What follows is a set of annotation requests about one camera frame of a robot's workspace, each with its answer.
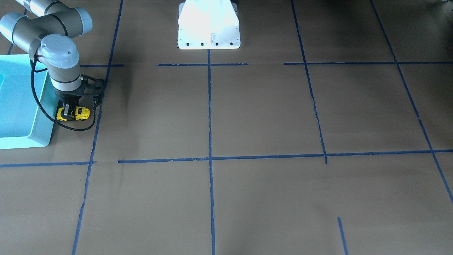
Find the yellow beetle toy car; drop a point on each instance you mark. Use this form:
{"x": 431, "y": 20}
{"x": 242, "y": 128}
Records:
{"x": 83, "y": 114}

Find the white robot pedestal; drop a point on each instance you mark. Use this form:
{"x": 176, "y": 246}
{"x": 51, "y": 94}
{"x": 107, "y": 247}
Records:
{"x": 208, "y": 24}

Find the turquoise plastic bin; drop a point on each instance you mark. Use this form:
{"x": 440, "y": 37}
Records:
{"x": 22, "y": 123}

